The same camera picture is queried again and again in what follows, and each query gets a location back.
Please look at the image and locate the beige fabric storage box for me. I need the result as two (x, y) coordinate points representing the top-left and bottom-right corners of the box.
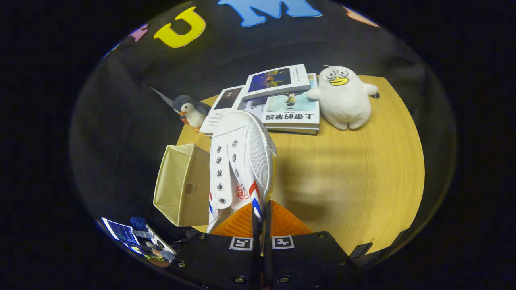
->
(153, 144), (212, 227)

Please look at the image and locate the white printed booklet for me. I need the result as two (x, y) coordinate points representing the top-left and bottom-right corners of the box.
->
(241, 97), (268, 115)

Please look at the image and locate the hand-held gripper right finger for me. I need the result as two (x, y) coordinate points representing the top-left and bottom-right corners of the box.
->
(263, 200), (356, 290)

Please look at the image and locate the blue photo cover book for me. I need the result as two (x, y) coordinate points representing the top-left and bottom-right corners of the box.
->
(242, 64), (311, 101)

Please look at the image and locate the blue crumpled cloth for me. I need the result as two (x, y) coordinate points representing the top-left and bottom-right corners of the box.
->
(130, 216), (149, 232)

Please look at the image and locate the white duck plush toy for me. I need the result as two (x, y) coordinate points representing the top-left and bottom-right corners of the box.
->
(307, 66), (379, 131)

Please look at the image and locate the white canvas shoe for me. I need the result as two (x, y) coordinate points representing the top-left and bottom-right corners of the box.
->
(206, 110), (277, 234)

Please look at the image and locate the computer screen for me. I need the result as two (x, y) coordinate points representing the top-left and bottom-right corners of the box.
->
(101, 217), (139, 247)

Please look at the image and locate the teal cover thick book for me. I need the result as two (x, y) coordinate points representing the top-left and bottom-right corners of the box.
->
(260, 74), (321, 136)

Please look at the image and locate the white portrait cover book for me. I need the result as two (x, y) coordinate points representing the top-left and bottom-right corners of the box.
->
(199, 85), (247, 135)

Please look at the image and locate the grey penguin plush toy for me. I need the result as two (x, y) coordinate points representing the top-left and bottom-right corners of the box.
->
(173, 95), (211, 133)

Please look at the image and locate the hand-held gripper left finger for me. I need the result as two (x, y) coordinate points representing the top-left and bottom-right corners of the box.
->
(171, 201), (262, 290)

